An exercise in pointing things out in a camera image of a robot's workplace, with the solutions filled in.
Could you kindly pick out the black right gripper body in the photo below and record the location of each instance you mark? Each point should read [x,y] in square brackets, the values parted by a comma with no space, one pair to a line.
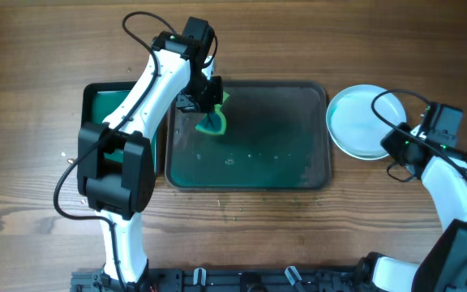
[396,143]

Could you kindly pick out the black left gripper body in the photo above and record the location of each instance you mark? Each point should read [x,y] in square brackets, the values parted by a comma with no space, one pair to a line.
[201,96]

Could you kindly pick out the green yellow sponge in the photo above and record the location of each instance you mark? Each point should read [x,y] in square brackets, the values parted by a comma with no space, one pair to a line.
[213,123]

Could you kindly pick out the white plate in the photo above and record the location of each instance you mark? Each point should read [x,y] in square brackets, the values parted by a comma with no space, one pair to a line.
[353,120]

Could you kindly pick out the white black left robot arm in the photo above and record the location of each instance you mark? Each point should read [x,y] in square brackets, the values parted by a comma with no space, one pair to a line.
[115,168]

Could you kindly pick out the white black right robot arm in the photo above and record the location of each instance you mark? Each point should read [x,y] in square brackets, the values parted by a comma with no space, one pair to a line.
[442,170]

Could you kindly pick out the dark grey serving tray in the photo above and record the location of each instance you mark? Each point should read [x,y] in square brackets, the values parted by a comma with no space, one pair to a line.
[276,139]

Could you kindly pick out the black water tray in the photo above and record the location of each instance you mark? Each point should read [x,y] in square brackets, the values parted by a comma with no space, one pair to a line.
[101,99]

